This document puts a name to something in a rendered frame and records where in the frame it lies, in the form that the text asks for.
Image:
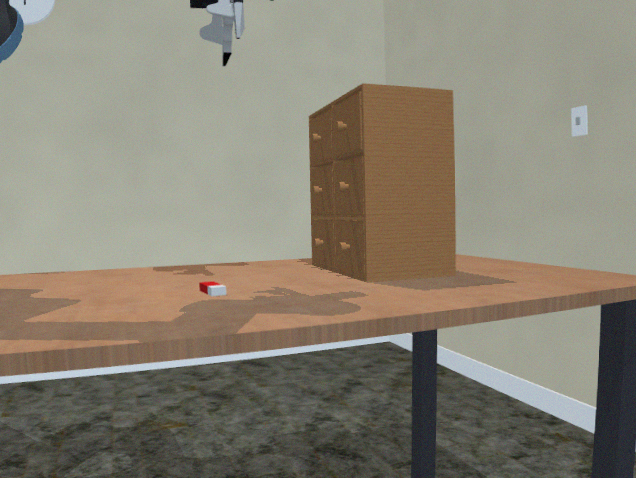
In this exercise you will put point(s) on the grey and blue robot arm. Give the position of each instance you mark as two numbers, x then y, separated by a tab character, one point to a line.
11	29

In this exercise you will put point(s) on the red and white eraser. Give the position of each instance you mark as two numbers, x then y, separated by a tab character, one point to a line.
212	288

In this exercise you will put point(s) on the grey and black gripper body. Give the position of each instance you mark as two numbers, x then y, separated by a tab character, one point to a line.
201	3

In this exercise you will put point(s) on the brown wooden drawer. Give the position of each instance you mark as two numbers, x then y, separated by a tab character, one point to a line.
349	186
350	246
323	242
321	131
322	190
349	112

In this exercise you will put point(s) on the brown wooden chest of drawers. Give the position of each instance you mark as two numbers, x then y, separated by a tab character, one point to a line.
409	182

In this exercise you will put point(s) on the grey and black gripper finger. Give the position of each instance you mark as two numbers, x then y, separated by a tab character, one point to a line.
220	34
230	9

